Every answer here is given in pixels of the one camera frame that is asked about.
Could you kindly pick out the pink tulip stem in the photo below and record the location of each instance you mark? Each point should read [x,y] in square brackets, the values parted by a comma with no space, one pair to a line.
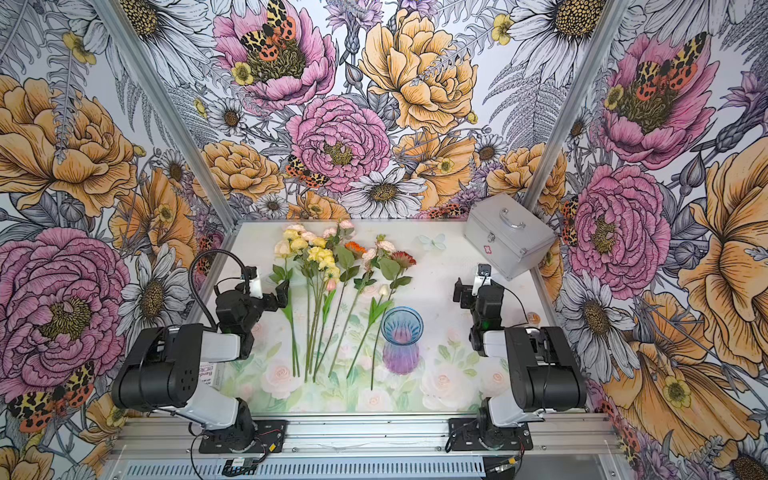
[326,304]

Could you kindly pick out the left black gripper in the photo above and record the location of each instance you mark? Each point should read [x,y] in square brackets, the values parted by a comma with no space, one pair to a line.
[273,305]

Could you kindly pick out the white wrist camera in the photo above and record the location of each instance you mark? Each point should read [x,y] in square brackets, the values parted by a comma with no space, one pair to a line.
[482,276]
[252,282]

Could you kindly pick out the dark red gerbera stem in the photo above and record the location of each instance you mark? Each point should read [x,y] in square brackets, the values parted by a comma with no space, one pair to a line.
[394,267]

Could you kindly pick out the silver first aid case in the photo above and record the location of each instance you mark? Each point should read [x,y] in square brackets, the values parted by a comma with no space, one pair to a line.
[510,237]

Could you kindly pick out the white tulip stem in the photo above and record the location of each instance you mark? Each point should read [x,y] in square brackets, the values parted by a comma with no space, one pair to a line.
[289,315]
[380,303]

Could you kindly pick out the yellow rose bunch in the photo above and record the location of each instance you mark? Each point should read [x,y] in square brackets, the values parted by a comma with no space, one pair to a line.
[317,266]

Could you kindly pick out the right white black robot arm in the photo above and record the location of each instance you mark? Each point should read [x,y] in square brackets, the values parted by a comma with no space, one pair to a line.
[542,370]

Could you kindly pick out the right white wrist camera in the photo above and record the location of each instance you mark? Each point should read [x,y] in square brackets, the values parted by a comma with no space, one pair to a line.
[482,276]

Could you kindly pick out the red white bandage box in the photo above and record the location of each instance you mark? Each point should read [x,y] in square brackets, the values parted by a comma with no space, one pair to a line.
[209,374]

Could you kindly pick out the white tulip right stem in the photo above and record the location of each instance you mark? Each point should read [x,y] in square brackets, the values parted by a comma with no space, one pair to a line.
[380,303]

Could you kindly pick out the peach rose stem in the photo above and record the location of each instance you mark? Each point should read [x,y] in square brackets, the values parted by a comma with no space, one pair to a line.
[281,269]

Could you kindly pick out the blue purple glass vase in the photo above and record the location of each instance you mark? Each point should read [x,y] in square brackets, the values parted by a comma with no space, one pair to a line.
[402,329]

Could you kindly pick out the small clear bottle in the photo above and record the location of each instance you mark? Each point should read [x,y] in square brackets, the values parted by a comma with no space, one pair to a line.
[533,319]

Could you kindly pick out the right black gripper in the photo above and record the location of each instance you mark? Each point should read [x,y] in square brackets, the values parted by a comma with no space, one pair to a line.
[466,289]

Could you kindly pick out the aluminium front rail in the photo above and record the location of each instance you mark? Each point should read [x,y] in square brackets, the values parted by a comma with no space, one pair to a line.
[423,435]

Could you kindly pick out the orange gerbera stem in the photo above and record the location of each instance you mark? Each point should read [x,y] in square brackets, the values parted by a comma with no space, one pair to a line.
[359,252]

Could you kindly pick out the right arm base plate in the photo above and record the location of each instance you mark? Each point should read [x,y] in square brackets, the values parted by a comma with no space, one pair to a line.
[480,435]

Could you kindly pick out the green circuit board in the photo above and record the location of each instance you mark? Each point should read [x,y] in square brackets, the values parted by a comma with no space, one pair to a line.
[240,467]

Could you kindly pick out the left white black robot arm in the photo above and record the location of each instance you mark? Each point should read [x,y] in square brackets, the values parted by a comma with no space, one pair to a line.
[161,371]

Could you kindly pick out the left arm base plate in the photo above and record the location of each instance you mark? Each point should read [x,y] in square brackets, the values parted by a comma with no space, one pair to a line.
[261,436]

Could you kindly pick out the pale pink rose spray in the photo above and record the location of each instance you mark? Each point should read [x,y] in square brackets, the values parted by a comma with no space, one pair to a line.
[298,237]

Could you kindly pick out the white tulip left stem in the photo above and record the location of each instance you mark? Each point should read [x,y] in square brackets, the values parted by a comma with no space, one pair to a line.
[289,315]

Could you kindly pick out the pink rosebud spray stem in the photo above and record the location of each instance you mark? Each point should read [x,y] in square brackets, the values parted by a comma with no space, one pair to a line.
[336,239]

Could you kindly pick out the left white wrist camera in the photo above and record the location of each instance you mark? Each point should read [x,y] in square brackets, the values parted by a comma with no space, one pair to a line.
[252,282]

